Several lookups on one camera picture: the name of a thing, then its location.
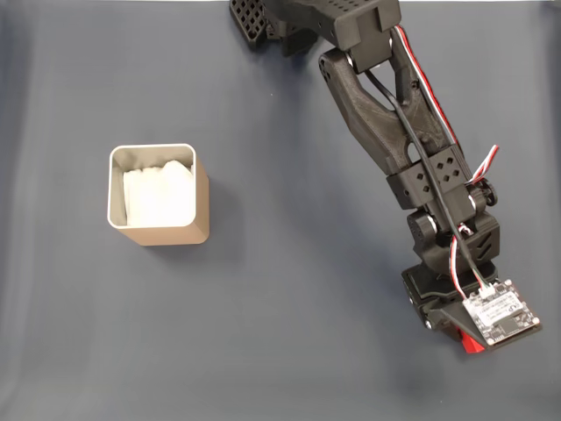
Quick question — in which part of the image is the black camera cable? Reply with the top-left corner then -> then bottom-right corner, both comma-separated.
366,69 -> 496,302

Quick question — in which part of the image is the red cube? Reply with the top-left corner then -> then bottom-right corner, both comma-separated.
459,326 -> 486,354

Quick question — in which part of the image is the white tissue paper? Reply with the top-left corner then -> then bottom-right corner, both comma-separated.
122,160 -> 196,228

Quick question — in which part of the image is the bare camera circuit board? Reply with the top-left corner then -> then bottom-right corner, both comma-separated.
462,278 -> 543,350

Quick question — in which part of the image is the beige metal box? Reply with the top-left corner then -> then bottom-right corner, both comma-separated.
107,143 -> 210,246

